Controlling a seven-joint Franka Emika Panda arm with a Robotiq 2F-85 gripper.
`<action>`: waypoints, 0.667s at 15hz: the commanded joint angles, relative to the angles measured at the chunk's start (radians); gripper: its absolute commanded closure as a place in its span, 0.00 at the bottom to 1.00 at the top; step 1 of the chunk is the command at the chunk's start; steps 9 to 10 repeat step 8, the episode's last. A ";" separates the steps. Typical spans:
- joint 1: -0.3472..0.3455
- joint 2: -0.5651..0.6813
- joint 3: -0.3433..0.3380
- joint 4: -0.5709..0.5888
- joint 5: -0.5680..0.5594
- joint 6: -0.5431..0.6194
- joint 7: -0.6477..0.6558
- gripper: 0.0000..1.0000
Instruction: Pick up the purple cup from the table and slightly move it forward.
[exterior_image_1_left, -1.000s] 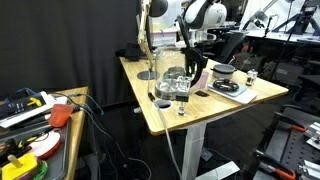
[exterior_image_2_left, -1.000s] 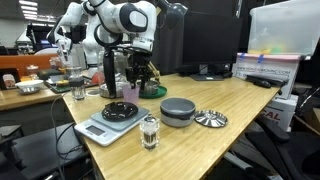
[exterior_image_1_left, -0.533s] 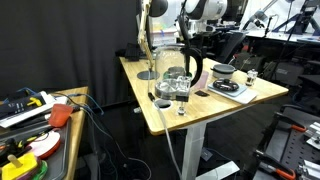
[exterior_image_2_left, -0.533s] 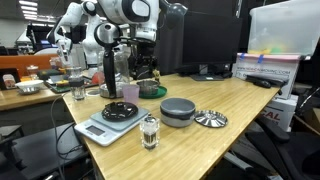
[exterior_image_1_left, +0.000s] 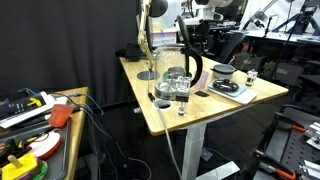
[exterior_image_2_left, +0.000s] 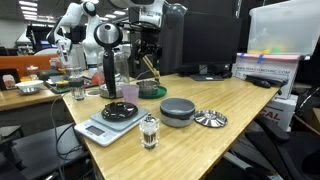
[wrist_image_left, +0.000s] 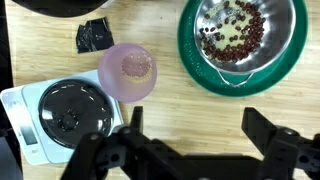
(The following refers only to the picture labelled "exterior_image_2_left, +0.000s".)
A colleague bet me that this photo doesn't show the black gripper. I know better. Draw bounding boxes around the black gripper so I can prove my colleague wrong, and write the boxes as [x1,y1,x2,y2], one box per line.
[134,28,164,65]

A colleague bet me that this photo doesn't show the purple plastic cup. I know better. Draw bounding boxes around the purple plastic cup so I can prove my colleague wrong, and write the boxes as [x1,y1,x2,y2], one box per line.
[121,83,140,106]

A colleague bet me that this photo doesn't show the orange plastic cup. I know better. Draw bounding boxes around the orange plastic cup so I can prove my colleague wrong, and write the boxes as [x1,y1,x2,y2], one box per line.
[91,71,101,85]

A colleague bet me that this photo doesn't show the small metal bowl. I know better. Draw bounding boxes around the small metal bowl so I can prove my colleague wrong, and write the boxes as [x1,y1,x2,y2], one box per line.
[136,79,160,96]

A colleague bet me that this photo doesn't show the green round plate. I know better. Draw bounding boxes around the green round plate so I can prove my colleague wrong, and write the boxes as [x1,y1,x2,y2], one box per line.
[138,85,168,100]

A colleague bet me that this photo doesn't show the black computer monitor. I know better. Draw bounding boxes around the black computer monitor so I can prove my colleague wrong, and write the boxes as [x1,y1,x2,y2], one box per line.
[181,11,244,82]

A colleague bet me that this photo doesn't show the black round dish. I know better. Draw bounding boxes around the black round dish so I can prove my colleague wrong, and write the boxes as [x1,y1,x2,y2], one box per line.
[101,101,139,123]

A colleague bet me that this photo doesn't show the gray round bowl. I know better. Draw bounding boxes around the gray round bowl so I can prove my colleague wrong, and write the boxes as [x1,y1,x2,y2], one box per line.
[159,97,197,129]

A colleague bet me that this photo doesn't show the glass jar black band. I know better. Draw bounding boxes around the glass jar black band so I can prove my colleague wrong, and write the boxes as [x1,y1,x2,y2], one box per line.
[68,66,87,102]

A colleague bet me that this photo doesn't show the clear glass pepper grinder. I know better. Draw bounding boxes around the clear glass pepper grinder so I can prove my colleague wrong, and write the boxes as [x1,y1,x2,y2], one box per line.
[139,113,161,150]

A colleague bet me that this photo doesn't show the silver metal lid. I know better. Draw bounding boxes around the silver metal lid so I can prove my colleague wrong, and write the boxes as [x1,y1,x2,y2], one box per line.
[193,109,229,129]

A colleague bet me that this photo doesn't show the white kitchen scale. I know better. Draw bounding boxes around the white kitchen scale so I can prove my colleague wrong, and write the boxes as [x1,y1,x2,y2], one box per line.
[73,105,150,148]

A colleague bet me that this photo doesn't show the gray tray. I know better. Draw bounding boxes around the gray tray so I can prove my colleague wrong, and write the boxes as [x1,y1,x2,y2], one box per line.
[43,74,99,94]

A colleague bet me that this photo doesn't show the small glass jar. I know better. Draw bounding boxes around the small glass jar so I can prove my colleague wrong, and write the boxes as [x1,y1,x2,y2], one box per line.
[25,64,40,81]

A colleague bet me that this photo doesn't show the black handheld tool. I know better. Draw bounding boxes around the black handheld tool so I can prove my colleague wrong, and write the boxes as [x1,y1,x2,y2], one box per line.
[245,74,290,96]

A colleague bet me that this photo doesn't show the white cardboard box pink top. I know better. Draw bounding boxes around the white cardboard box pink top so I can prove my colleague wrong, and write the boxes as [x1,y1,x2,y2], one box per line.
[232,52,301,100]

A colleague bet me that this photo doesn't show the white bowl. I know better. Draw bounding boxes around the white bowl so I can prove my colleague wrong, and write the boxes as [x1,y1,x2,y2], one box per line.
[14,79,44,95]

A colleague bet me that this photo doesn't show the orange divider panel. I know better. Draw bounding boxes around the orange divider panel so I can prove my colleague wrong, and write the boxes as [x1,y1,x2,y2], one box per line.
[0,53,59,78]

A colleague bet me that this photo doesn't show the clear plastic storage bin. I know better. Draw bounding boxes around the clear plastic storage bin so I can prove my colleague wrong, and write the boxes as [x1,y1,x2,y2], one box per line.
[248,0,320,57]

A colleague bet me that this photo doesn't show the white box red print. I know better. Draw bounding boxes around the white box red print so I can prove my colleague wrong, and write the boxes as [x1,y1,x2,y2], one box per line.
[261,94,300,133]

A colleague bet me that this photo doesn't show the black office chair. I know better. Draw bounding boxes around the black office chair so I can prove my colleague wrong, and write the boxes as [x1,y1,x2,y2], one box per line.
[246,113,320,180]

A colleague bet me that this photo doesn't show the glass electric kettle black handle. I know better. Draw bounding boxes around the glass electric kettle black handle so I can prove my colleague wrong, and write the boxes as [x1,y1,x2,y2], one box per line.
[94,22,132,100]

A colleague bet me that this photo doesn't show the gray cable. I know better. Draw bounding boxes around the gray cable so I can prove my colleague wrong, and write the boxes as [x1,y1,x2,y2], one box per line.
[49,94,68,180]

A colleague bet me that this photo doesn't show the black picture frame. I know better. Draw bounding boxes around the black picture frame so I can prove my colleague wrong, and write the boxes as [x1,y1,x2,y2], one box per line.
[0,68,21,91]

